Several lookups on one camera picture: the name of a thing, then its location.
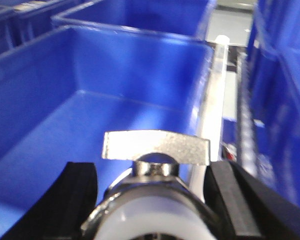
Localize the roller track rail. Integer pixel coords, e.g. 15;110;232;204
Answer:
236;52;258;178

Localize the metal valve with handle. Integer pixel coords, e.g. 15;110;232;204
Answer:
81;129;220;240

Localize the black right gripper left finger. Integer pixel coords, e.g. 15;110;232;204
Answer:
2;162;98;240

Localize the blue shelf bin centre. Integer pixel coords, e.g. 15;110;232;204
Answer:
0;26;214;237

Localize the blue shelf bin right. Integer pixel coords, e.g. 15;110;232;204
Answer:
247;0;300;207

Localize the metal shelf divider rail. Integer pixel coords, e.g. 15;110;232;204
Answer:
188;35;230;201

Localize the blue shelf bin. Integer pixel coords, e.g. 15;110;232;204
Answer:
51;0;217;42
247;0;300;207
0;26;214;237

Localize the blue shelf bin behind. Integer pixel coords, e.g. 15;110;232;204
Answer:
51;0;217;42

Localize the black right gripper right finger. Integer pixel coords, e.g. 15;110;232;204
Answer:
203;161;300;240

